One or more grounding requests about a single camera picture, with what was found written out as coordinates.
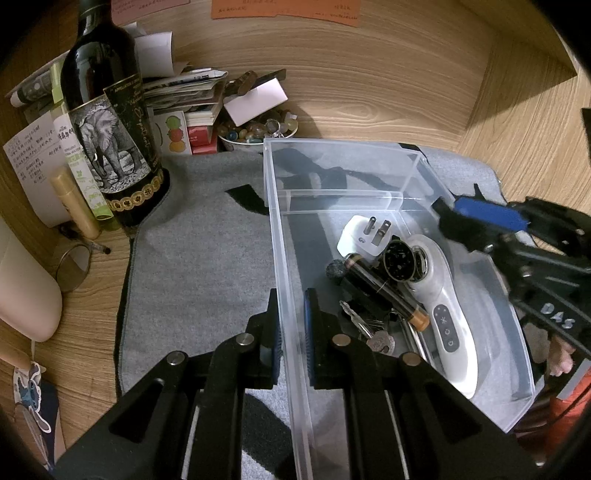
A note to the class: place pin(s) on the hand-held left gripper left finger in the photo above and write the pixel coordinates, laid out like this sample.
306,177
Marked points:
276,332

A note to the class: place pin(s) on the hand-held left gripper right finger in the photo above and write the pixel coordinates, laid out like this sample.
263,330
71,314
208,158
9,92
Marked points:
310,341

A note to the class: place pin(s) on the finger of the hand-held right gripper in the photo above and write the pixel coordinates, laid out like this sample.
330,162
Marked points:
489,214
461,230

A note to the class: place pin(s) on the metal key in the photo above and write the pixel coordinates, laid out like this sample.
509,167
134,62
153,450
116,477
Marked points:
353,318

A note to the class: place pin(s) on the black cylinder with gold ends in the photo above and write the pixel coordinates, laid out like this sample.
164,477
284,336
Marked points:
383,290

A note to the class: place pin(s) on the clear plastic bin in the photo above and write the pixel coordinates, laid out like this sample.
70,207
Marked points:
277,207

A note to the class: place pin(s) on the person's right hand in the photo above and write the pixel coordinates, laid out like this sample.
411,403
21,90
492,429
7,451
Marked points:
561,360

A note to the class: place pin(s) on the silver metal charm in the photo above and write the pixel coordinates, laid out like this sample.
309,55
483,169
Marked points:
379,342

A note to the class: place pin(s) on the round black case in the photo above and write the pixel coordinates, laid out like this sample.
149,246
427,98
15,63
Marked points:
399,263

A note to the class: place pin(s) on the dark speckled stone ball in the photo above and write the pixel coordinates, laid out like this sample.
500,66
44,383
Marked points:
335,270

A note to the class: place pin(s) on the white handheld massager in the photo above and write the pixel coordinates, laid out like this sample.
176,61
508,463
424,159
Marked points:
448,323

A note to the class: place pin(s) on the grey mat with black letters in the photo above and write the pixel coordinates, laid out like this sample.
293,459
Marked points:
198,277

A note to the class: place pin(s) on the white plug adapter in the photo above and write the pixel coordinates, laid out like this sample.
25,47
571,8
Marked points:
355,235

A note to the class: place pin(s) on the person's orange clothing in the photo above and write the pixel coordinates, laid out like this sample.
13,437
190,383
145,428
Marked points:
565,415

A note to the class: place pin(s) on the white bowl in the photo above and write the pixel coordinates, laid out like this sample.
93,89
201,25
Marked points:
240,144

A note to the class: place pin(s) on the bowl of small stones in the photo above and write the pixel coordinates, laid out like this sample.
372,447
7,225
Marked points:
254,129

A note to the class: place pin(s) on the black pen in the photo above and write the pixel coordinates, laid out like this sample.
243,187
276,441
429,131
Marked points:
90,244

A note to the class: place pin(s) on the red small box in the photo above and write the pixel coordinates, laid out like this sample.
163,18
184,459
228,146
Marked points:
201,141

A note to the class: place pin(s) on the round clear glass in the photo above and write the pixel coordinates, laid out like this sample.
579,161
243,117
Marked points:
71,272

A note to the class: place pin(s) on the fruit print card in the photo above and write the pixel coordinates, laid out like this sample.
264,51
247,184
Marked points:
173,134

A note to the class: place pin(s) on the white blank card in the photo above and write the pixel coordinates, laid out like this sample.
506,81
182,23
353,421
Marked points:
254,101

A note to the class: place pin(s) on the beige tube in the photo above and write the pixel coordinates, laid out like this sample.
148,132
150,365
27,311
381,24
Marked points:
74,203

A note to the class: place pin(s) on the dark tool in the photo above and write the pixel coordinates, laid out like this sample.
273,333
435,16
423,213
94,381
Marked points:
249,81

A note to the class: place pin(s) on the cartoon print bag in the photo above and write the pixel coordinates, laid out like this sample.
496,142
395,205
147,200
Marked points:
32,406

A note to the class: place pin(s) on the cream rounded object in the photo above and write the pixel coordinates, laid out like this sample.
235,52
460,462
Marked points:
23,290

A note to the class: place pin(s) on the stack of printed papers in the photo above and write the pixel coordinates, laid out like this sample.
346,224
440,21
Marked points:
184,87

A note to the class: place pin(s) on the orange sticky note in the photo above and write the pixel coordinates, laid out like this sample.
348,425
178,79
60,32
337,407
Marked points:
286,11

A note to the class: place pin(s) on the white handwritten paper note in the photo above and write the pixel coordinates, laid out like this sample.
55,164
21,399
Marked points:
32,166

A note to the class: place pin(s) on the dark wine bottle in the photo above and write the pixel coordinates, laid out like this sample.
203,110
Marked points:
111,69

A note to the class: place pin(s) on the rolled printed paper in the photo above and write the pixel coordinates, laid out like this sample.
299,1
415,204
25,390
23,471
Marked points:
32,87

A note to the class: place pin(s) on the pink sticky note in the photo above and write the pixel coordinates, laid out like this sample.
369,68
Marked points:
147,9

